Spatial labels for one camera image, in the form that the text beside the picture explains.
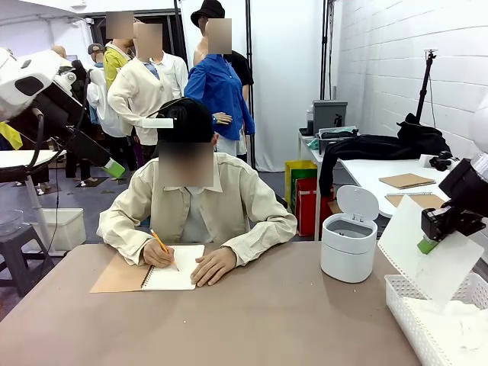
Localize white mini trash can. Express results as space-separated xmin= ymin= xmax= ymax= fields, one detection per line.
xmin=319 ymin=185 xmax=380 ymax=284

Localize brown cardboard spiral notebook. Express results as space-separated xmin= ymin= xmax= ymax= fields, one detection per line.
xmin=384 ymin=192 xmax=447 ymax=210

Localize grey tray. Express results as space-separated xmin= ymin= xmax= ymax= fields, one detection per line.
xmin=317 ymin=126 xmax=360 ymax=154

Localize person's left forearm beige sleeve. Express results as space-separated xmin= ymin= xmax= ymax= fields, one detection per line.
xmin=224 ymin=215 xmax=298 ymax=268

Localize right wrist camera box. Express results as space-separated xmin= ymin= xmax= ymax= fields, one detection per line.
xmin=418 ymin=150 xmax=461 ymax=172

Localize mannequin in blue shirt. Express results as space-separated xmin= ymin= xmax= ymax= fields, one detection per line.
xmin=184 ymin=18 xmax=255 ymax=161

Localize yellow pencil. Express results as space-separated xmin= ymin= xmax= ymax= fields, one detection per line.
xmin=149 ymin=228 xmax=180 ymax=272

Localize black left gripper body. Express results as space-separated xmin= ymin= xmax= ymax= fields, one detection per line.
xmin=36 ymin=91 xmax=96 ymax=152

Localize white torn notebook sheet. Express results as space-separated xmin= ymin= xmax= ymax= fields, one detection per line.
xmin=377 ymin=194 xmax=485 ymax=313

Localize black tripod with phone clamp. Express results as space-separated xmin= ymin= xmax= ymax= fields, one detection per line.
xmin=414 ymin=48 xmax=438 ymax=124

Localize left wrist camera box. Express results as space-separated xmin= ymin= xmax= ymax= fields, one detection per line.
xmin=55 ymin=59 xmax=92 ymax=101

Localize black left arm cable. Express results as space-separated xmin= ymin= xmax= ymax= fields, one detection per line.
xmin=0 ymin=68 xmax=93 ymax=184

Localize clear bowl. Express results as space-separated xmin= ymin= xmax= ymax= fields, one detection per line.
xmin=0 ymin=208 xmax=24 ymax=236

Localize white head camera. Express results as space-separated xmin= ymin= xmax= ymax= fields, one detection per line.
xmin=141 ymin=117 xmax=175 ymax=130

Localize red bag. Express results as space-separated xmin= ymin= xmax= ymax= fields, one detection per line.
xmin=296 ymin=177 xmax=336 ymax=237

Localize white storage bin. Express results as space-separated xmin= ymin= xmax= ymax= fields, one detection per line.
xmin=32 ymin=207 xmax=87 ymax=252

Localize white perforated plastic basket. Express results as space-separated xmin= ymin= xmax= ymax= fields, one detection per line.
xmin=384 ymin=272 xmax=488 ymax=366

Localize white rounded-corner table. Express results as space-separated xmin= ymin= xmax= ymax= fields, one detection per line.
xmin=337 ymin=158 xmax=458 ymax=242

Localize person's right hand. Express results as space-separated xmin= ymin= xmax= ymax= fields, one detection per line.
xmin=143 ymin=239 xmax=176 ymax=268

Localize mannequin in yellow raincoat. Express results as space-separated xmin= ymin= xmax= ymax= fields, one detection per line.
xmin=0 ymin=121 xmax=24 ymax=150

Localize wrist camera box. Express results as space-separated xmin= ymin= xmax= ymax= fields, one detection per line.
xmin=55 ymin=59 xmax=92 ymax=101
xmin=418 ymin=150 xmax=461 ymax=172

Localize mannequin in cream cardigan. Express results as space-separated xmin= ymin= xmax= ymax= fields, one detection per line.
xmin=107 ymin=21 xmax=191 ymax=148

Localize mannequin in yellow shirt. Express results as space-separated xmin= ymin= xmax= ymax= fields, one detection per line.
xmin=102 ymin=11 xmax=135 ymax=91

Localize black light stand pole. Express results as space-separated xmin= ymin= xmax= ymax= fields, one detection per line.
xmin=321 ymin=0 xmax=333 ymax=101
xmin=245 ymin=0 xmax=255 ymax=169

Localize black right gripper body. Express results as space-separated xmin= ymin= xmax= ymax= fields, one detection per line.
xmin=438 ymin=157 xmax=488 ymax=214

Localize mannequin in white shirt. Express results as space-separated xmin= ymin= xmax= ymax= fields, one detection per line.
xmin=85 ymin=42 xmax=133 ymax=180

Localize green bag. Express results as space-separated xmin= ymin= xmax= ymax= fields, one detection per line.
xmin=291 ymin=167 xmax=319 ymax=214

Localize thin black cable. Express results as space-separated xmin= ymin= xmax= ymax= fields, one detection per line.
xmin=37 ymin=150 xmax=61 ymax=268

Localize person's left hand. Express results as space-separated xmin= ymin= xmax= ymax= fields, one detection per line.
xmin=190 ymin=247 xmax=238 ymax=287

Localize grey plastic stool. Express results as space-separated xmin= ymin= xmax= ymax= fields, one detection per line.
xmin=0 ymin=223 xmax=56 ymax=297

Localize brown spiral notebook white pages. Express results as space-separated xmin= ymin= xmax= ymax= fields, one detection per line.
xmin=89 ymin=244 xmax=206 ymax=294

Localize black garment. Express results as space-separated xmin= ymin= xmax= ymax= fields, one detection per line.
xmin=318 ymin=111 xmax=454 ymax=199

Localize yellow bag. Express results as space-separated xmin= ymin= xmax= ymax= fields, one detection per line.
xmin=284 ymin=159 xmax=319 ymax=214

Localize black bucket hat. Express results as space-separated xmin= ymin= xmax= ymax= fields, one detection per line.
xmin=190 ymin=0 xmax=226 ymax=28

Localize grey box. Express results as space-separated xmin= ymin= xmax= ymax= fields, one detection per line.
xmin=312 ymin=99 xmax=348 ymax=133

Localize black cap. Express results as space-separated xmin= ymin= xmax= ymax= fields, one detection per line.
xmin=156 ymin=97 xmax=215 ymax=144

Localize person's beige shirt torso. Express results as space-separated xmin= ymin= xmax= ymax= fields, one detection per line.
xmin=97 ymin=150 xmax=294 ymax=245

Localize person's right forearm beige sleeve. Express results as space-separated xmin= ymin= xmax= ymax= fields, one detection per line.
xmin=97 ymin=213 xmax=153 ymax=267

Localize white paper stack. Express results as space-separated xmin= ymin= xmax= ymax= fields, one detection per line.
xmin=403 ymin=296 xmax=488 ymax=366

